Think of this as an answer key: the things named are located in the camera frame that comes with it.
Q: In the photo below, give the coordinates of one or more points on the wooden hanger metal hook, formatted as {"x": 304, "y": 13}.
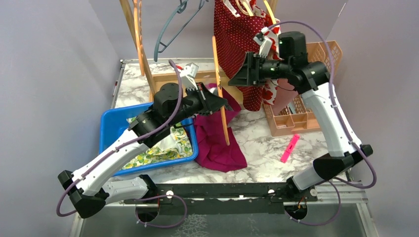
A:
{"x": 219, "y": 91}

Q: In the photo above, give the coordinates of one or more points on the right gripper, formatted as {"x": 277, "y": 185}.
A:
{"x": 241, "y": 78}

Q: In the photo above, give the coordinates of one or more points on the pink clipboard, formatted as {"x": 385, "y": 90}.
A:
{"x": 284, "y": 95}

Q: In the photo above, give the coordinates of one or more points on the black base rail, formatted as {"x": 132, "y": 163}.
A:
{"x": 218, "y": 198}

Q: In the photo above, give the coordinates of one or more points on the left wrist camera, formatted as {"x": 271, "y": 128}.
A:
{"x": 188, "y": 74}

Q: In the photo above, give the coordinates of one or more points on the magenta pleated skirt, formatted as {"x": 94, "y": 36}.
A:
{"x": 213, "y": 152}

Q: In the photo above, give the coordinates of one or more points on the wooden clothes rack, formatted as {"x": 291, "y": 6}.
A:
{"x": 156, "y": 81}

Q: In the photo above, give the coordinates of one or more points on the lemon print skirt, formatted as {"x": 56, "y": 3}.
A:
{"x": 175, "y": 146}

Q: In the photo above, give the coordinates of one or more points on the red poppy print skirt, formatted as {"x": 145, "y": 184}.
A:
{"x": 269, "y": 90}

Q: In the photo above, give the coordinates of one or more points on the pink marker pen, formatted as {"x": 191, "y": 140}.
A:
{"x": 289, "y": 149}

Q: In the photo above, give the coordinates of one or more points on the orange wavy hanger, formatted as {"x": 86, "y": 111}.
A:
{"x": 137, "y": 6}

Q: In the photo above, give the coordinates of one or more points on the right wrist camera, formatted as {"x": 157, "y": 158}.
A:
{"x": 264, "y": 42}

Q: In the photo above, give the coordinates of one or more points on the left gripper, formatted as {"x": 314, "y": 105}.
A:
{"x": 209, "y": 101}

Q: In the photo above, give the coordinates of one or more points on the peach plastic organizer basket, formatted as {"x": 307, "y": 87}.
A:
{"x": 297, "y": 118}

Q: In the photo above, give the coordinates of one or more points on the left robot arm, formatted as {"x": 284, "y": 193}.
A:
{"x": 89, "y": 188}

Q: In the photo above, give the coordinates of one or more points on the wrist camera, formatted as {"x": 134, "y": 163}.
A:
{"x": 188, "y": 74}
{"x": 264, "y": 42}

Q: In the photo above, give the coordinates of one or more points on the blue plastic bin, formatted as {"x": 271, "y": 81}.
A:
{"x": 115, "y": 121}

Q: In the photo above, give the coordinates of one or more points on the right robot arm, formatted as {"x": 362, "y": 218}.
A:
{"x": 312, "y": 81}

